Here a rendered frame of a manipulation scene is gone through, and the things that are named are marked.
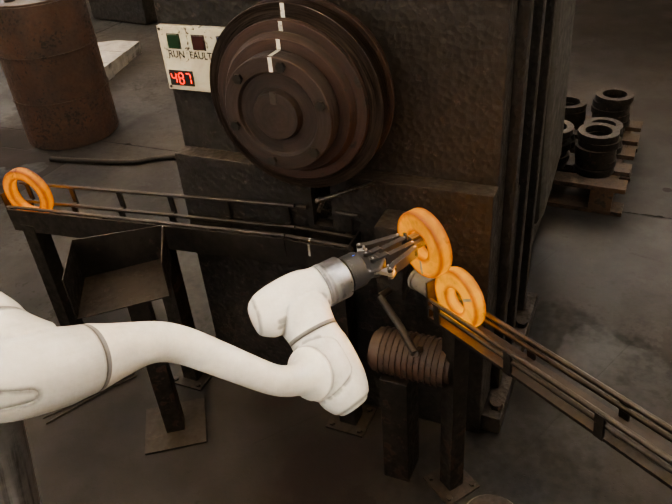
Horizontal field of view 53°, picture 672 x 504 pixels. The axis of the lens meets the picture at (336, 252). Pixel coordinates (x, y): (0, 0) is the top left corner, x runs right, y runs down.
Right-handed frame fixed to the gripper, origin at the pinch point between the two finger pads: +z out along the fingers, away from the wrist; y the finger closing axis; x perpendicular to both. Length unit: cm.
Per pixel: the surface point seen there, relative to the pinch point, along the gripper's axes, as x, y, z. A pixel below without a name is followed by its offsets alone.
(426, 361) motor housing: -41.6, -3.9, 1.5
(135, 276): -29, -75, -50
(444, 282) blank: -19.0, -3.7, 8.1
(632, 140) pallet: -89, -100, 207
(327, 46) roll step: 34.0, -33.2, 1.2
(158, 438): -88, -69, -62
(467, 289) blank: -16.1, 4.6, 8.1
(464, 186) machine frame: -6.6, -18.4, 27.2
